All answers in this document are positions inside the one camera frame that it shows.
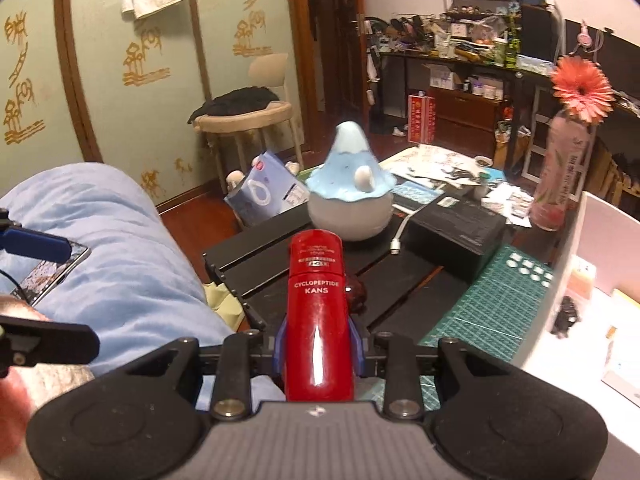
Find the red printed box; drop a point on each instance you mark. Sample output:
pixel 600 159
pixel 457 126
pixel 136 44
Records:
pixel 421 120

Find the white frame drawer unit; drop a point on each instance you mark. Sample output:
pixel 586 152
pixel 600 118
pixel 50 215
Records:
pixel 542 140

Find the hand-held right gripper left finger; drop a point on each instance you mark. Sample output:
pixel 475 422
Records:
pixel 280 347

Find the black slatted desktop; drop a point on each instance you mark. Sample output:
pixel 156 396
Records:
pixel 260 260

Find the group of white round tablets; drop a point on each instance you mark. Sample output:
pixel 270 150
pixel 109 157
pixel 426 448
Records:
pixel 515 260

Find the cluttered black shelf desk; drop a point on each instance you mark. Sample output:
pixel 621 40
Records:
pixel 425 58

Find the black hair claw clip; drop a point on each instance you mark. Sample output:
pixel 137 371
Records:
pixel 566 316

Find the wardrobe with green printed doors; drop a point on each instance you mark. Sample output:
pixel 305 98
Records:
pixel 100 85

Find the pile of small printed packets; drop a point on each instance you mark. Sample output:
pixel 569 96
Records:
pixel 515 205

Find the blue mountain-shaped humidifier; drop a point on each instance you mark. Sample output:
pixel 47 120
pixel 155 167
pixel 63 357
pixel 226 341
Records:
pixel 350 210

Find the white cardboard storage box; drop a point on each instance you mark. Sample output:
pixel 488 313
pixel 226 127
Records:
pixel 565 240

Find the blue white printed booklet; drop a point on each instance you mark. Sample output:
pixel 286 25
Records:
pixel 415 195

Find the person's left forearm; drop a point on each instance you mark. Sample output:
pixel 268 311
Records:
pixel 50 385

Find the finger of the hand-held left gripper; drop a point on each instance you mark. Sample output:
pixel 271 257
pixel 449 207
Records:
pixel 50 337
pixel 35 247

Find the pink gerbera flower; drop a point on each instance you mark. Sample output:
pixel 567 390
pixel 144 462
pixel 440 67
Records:
pixel 582 87

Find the black bookshelf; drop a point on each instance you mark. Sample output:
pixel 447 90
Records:
pixel 610 60

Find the smartphone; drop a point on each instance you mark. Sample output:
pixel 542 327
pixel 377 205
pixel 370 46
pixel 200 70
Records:
pixel 55 275

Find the light blue package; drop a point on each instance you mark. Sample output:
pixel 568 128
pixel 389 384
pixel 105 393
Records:
pixel 260 190

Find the brown wooden cabinet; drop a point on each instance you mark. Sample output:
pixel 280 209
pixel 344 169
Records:
pixel 460 115

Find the dark wooden door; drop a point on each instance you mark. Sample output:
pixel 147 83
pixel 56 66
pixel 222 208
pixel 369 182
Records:
pixel 330 35

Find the black monitor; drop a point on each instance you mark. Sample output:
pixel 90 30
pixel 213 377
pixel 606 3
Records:
pixel 537 35

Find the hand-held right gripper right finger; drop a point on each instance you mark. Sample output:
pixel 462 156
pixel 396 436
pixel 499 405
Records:
pixel 356 350

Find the light blue blanket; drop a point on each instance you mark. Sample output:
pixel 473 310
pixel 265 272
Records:
pixel 125 240

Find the pink headphones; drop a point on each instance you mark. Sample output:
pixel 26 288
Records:
pixel 582 37

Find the black rectangular box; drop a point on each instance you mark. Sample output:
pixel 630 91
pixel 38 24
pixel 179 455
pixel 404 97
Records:
pixel 450 235

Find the small white cup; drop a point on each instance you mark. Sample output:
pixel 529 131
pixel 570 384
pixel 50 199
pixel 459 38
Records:
pixel 483 162

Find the beige chair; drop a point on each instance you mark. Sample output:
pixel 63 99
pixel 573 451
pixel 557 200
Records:
pixel 272 67

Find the teal card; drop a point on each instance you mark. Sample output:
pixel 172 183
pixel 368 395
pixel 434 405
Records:
pixel 496 174

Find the green cutting mat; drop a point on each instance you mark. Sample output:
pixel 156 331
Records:
pixel 480 310

